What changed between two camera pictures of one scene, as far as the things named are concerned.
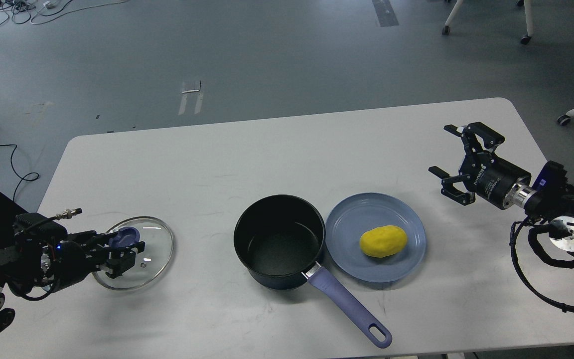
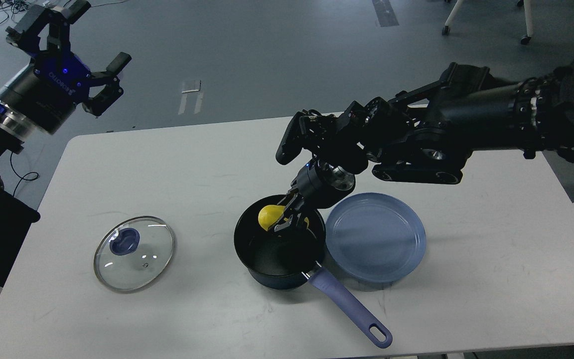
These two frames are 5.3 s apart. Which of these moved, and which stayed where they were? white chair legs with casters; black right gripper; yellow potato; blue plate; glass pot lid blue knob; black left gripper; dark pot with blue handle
Moved: black right gripper; black left gripper; yellow potato
Stayed: blue plate; glass pot lid blue knob; white chair legs with casters; dark pot with blue handle
